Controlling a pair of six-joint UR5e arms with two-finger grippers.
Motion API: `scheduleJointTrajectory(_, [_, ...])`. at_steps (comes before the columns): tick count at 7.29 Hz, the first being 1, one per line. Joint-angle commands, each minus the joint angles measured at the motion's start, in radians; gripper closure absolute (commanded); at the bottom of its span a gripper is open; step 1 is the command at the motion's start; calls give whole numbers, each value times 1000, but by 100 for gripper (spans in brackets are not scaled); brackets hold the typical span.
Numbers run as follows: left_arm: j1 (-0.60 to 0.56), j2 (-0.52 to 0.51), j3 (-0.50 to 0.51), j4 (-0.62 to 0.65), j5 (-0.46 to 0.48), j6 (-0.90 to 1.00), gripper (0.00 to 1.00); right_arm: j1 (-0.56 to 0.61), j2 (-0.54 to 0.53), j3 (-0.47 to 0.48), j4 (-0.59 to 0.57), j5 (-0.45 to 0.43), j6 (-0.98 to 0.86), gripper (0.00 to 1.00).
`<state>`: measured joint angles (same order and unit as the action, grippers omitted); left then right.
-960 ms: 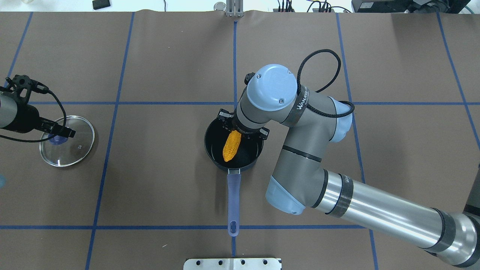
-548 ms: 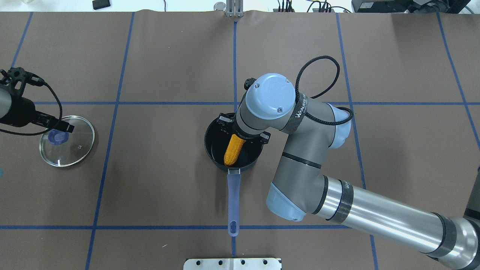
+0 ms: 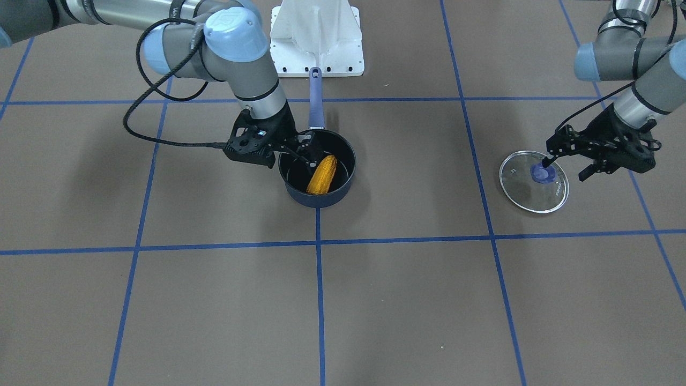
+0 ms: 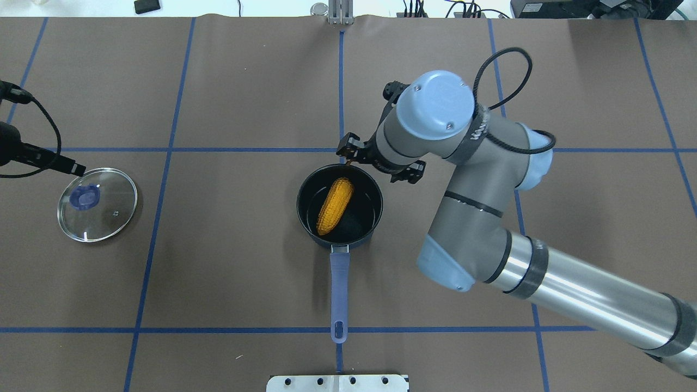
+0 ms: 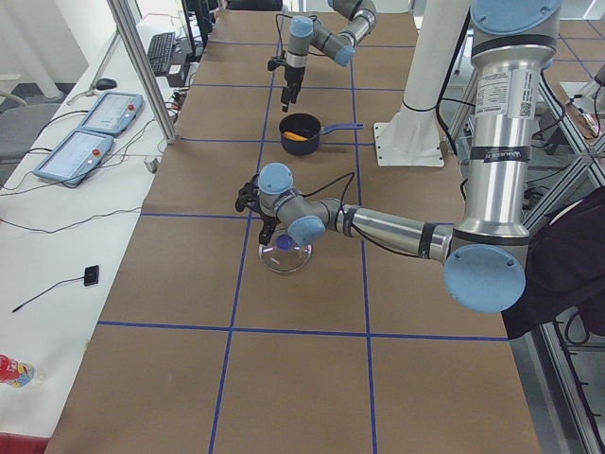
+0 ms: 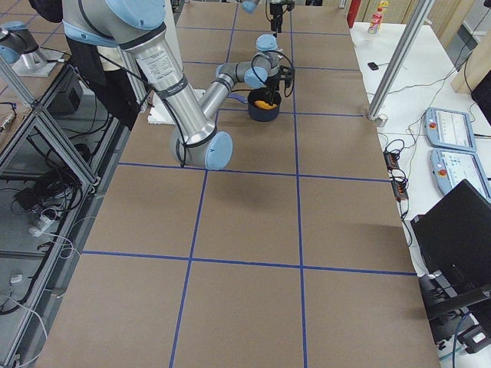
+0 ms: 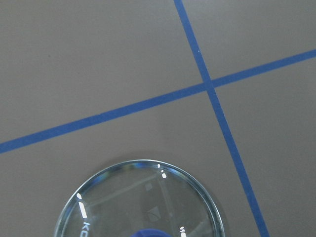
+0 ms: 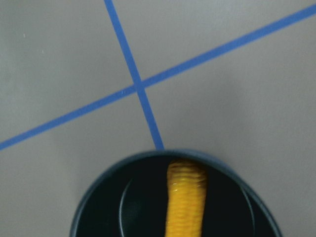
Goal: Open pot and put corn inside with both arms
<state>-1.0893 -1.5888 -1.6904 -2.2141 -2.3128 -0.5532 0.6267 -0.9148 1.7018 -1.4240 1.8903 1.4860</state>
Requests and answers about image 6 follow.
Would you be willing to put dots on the lower teach pendant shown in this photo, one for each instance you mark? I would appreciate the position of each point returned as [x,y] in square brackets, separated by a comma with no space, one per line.
[450,167]

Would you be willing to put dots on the black laptop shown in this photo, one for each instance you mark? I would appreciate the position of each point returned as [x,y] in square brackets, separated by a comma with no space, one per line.
[454,237]

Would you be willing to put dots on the grey robot arm corn side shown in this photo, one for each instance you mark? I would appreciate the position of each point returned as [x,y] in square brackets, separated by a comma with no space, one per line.
[138,27]

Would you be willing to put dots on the upper teach pendant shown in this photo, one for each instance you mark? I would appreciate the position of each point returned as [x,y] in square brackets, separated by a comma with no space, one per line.
[449,129]

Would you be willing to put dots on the yellow corn cob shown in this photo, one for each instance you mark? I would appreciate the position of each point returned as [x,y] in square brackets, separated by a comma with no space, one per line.
[263,105]

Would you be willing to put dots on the teach pendant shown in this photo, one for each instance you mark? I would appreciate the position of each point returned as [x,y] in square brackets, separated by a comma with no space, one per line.
[450,167]
[449,129]

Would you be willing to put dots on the black gripper corn side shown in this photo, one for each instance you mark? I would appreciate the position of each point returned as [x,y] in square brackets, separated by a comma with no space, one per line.
[272,83]

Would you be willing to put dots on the small black device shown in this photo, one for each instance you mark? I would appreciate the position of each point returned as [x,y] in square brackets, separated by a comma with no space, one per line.
[373,66]

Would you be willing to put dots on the black monitor stand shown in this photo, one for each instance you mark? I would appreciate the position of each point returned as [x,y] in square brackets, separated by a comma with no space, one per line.
[464,315]

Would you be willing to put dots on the dark blue saucepan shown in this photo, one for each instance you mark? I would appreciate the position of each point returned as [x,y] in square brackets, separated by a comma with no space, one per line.
[255,113]

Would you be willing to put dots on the aluminium frame post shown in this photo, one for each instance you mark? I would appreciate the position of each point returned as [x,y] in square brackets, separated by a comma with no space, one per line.
[401,51]

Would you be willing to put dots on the aluminium frame cart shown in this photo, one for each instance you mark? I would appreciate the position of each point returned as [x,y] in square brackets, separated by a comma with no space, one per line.
[59,148]

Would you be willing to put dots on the black power strip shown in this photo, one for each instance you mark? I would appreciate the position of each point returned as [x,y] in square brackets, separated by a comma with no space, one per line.
[397,176]

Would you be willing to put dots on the drink bottle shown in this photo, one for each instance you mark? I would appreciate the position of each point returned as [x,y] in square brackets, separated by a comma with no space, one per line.
[377,17]

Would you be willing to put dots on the black gripper lid side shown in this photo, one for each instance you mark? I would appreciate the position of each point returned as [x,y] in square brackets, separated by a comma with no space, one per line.
[275,10]

